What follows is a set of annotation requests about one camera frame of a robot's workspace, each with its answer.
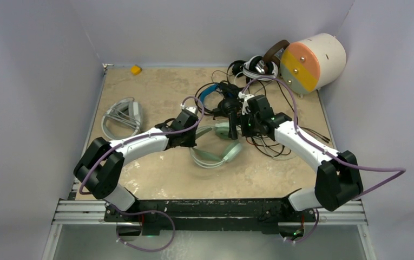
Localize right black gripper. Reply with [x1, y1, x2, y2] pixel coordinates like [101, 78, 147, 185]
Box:
[228, 110, 260, 140]

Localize mint green headphones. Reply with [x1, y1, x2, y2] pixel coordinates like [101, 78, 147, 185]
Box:
[189, 122, 242, 168]

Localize white grey headphones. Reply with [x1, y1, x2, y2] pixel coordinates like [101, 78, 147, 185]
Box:
[101, 97, 143, 140]

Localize grey white headphone cable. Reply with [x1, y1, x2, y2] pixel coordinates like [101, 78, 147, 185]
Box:
[106, 104, 150, 137]

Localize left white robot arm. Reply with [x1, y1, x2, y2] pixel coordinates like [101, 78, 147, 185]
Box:
[73, 107, 199, 222]

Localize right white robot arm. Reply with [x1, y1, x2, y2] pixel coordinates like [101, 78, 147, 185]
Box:
[237, 93, 364, 220]

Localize black blue headphones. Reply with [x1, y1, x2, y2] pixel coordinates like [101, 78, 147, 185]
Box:
[195, 81, 243, 118]

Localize small black on-ear headphones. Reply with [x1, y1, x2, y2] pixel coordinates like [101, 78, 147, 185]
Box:
[227, 60, 246, 76]

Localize white black headphones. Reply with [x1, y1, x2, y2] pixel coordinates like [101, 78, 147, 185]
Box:
[242, 55, 279, 79]

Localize brown headphones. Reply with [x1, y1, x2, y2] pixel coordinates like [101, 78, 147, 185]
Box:
[262, 40, 290, 67]

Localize small yellow block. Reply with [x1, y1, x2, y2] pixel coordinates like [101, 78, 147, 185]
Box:
[129, 65, 142, 75]

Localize round pastel drawer cabinet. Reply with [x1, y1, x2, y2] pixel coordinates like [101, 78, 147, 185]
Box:
[280, 33, 347, 95]

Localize dark brown headphone cable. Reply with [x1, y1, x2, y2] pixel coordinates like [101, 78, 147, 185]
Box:
[210, 70, 331, 159]

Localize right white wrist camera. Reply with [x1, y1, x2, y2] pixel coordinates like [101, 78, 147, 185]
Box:
[238, 92, 254, 114]

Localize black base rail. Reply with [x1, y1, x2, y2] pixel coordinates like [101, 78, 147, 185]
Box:
[50, 190, 367, 238]

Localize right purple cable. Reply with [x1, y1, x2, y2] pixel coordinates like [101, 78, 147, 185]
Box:
[240, 76, 407, 245]

